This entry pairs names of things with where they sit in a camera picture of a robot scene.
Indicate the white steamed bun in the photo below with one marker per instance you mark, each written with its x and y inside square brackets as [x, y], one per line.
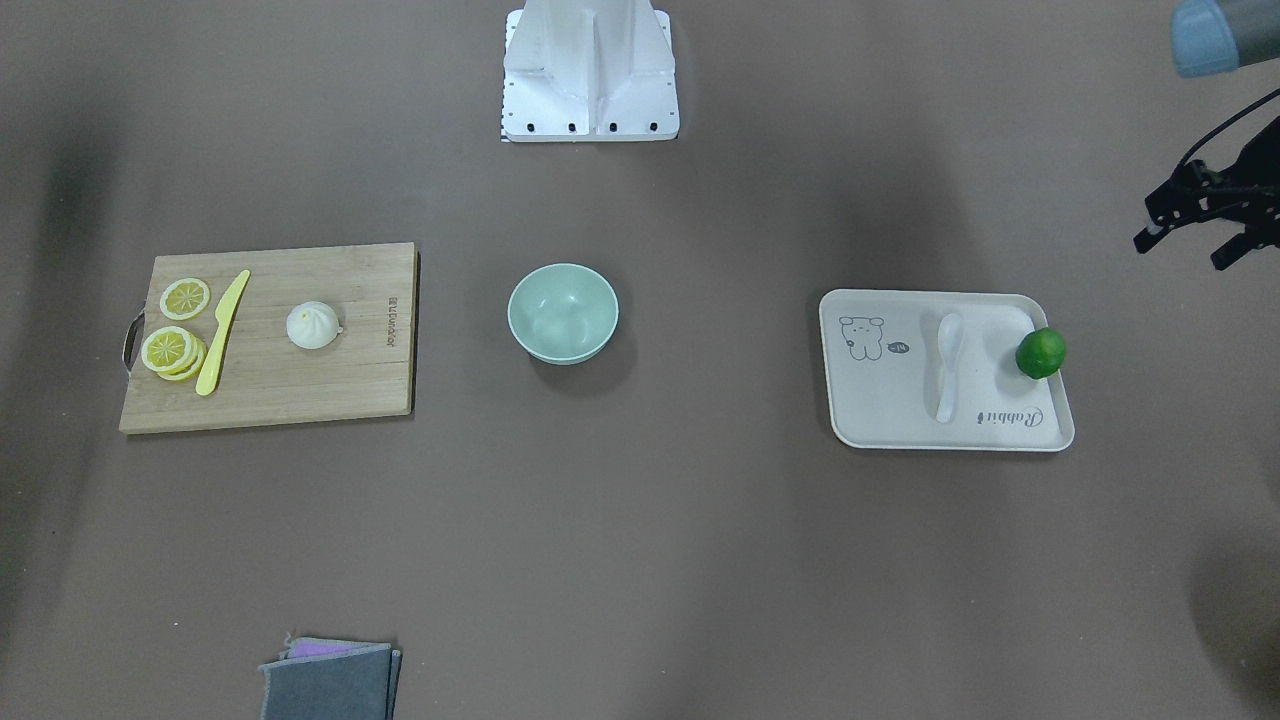
[312, 325]

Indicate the cream rabbit tray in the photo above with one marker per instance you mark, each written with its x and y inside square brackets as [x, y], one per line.
[883, 373]

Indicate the mint green bowl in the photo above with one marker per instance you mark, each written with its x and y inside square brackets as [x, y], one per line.
[563, 313]

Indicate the white ceramic spoon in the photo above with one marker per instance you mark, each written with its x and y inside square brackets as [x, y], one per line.
[950, 339]

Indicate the yellow plastic knife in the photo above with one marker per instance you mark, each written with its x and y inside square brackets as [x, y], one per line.
[225, 313]

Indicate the bamboo cutting board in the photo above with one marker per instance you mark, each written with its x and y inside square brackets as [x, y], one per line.
[365, 372]

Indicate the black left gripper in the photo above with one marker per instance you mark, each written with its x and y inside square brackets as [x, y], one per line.
[1262, 174]

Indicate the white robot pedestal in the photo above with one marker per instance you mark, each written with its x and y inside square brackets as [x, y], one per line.
[589, 71]

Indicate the grey folded cloth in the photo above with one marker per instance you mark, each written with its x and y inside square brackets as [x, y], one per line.
[321, 678]

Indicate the lemon slice stack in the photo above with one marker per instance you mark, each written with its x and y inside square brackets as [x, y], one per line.
[173, 353]

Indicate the metal cutting board handle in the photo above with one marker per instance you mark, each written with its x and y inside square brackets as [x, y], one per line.
[129, 344]

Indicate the green lime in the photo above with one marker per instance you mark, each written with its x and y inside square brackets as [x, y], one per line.
[1041, 353]

